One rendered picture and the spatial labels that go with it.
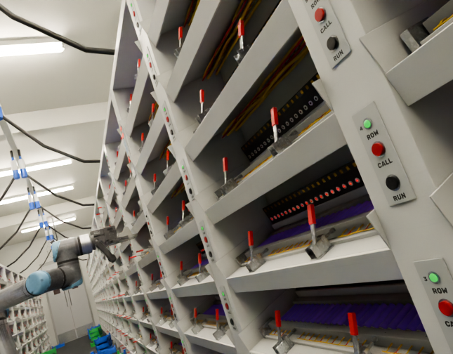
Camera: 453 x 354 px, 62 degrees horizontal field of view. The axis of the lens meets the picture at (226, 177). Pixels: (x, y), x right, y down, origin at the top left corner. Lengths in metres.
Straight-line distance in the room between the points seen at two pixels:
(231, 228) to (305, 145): 0.52
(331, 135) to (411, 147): 0.13
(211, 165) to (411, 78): 0.74
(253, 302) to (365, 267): 0.55
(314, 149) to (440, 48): 0.24
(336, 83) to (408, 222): 0.20
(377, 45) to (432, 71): 0.07
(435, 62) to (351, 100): 0.11
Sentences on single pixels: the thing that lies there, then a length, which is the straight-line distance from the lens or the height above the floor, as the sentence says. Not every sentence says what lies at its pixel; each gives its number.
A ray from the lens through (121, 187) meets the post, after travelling 2.49.
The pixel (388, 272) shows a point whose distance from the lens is 0.56.
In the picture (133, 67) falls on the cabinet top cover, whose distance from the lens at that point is 1.82.
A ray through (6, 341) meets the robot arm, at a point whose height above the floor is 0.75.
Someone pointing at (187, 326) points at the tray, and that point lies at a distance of 1.74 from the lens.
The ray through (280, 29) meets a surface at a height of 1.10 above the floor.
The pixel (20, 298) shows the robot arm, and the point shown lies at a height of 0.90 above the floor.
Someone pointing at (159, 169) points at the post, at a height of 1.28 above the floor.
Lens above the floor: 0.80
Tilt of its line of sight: 11 degrees up
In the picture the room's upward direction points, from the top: 19 degrees counter-clockwise
